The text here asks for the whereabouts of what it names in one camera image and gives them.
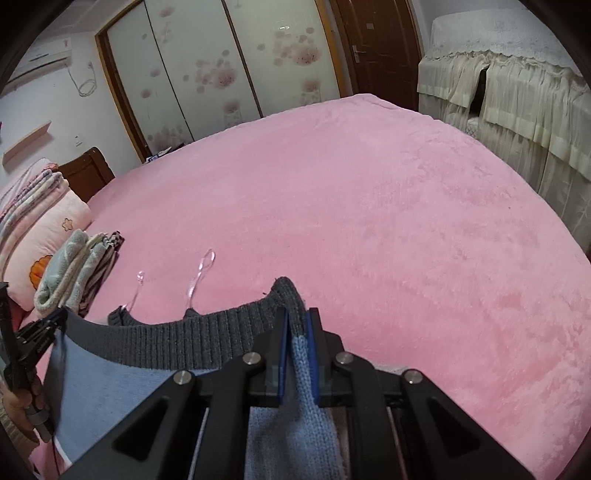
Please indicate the dark wooden headboard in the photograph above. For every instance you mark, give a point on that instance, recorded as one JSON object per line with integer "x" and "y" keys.
{"x": 87, "y": 173}

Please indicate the cream cloth-covered furniture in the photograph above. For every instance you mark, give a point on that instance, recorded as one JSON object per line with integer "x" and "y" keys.
{"x": 517, "y": 92}

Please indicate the pink floral pillow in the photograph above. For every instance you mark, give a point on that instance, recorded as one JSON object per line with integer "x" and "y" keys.
{"x": 51, "y": 235}

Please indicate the floral sliding-door wardrobe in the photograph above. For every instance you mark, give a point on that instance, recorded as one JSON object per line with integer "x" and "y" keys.
{"x": 207, "y": 60}

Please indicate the colour-block knit sweater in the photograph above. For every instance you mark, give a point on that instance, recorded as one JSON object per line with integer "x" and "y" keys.
{"x": 152, "y": 337}

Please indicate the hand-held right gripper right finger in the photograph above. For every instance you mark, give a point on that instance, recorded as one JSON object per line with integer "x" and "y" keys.
{"x": 311, "y": 360}

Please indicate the light green folded garment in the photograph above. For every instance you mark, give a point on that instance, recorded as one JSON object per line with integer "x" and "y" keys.
{"x": 60, "y": 272}

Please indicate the striped folded quilt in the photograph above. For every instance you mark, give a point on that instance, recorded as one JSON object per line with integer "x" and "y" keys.
{"x": 37, "y": 189}

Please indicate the white air conditioner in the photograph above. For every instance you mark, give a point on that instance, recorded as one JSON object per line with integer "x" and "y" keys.
{"x": 41, "y": 53}

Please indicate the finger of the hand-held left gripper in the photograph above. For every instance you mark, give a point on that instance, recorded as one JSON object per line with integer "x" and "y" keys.
{"x": 41, "y": 330}

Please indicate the pink fleece blanket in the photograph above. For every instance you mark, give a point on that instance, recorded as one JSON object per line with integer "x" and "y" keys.
{"x": 369, "y": 207}

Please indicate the person's left hand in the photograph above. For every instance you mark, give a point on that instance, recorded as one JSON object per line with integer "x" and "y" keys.
{"x": 16, "y": 410}

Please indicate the cream folded garment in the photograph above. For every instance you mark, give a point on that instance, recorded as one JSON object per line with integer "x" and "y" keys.
{"x": 90, "y": 263}

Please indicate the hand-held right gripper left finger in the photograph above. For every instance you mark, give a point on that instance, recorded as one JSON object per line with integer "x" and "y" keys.
{"x": 282, "y": 355}

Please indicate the dark wooden door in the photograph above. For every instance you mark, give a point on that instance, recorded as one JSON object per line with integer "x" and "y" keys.
{"x": 378, "y": 46}

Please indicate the wooden wall shelf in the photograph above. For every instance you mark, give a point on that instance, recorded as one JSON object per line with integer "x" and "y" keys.
{"x": 27, "y": 141}

